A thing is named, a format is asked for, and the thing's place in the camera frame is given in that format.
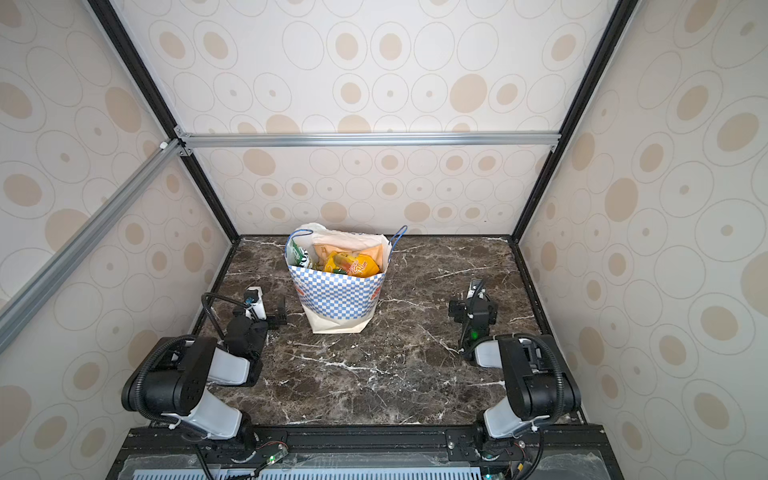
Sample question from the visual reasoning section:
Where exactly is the yellow orange snack bag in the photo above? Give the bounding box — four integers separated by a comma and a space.
323, 252, 381, 278

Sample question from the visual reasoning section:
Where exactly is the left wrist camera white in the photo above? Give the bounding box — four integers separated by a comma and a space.
244, 286, 267, 321

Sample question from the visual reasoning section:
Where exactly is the green snack pack in bag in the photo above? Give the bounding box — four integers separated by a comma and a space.
287, 239, 313, 269

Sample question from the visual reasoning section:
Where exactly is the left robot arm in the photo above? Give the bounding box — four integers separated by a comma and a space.
121, 286, 288, 448

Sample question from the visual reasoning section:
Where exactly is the brown kraft snack pouch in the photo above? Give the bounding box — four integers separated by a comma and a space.
311, 231, 387, 266

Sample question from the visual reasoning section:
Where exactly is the black frame post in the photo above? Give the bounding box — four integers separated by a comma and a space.
85, 0, 241, 244
510, 0, 639, 246

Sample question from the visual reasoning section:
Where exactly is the horizontal aluminium back rail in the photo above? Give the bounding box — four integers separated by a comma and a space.
166, 130, 560, 153

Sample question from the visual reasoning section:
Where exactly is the black frame post left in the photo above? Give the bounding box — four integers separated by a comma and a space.
85, 0, 241, 244

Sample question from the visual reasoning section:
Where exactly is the blue checkered paper bag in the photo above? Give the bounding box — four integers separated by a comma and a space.
284, 223, 408, 334

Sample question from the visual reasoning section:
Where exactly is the aluminium left side rail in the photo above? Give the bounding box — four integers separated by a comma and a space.
1, 139, 181, 350

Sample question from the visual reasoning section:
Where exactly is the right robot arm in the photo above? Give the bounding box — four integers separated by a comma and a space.
448, 296, 581, 439

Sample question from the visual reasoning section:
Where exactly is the black frame post right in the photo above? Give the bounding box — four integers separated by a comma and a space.
510, 0, 639, 246

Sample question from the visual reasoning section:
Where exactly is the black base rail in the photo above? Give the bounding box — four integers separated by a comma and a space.
107, 424, 623, 479

